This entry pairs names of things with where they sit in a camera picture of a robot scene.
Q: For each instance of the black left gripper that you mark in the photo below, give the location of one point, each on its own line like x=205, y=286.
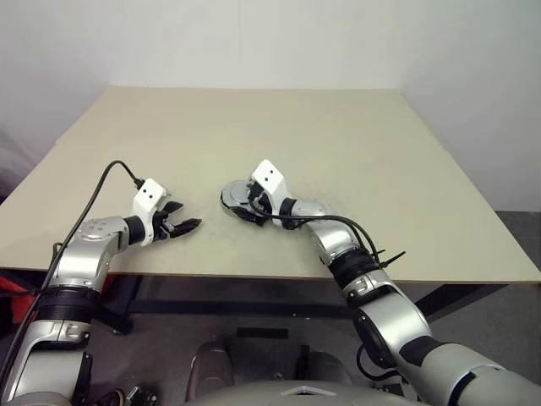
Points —
x=162, y=224

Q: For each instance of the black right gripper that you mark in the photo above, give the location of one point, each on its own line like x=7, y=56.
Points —
x=261, y=207

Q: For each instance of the round transparent disc part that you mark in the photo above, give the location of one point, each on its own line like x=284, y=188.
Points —
x=236, y=192

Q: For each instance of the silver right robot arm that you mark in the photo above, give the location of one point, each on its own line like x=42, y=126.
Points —
x=393, y=313

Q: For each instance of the dark rounded shape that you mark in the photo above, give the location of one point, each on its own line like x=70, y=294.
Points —
x=211, y=368
x=323, y=365

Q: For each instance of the black connector box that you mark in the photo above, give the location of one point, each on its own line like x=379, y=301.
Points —
x=141, y=396

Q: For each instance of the orange object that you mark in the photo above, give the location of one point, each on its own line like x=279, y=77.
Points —
x=10, y=304

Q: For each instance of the grey robot torso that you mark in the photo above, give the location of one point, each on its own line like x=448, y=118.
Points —
x=304, y=395

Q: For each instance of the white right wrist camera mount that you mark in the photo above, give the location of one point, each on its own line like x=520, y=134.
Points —
x=270, y=177

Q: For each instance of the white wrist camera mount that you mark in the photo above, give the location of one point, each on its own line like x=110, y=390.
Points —
x=148, y=196
x=270, y=177

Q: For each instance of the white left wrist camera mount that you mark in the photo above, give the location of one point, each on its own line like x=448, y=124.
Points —
x=148, y=196

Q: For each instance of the black table frame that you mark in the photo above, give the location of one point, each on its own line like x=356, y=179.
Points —
x=236, y=296

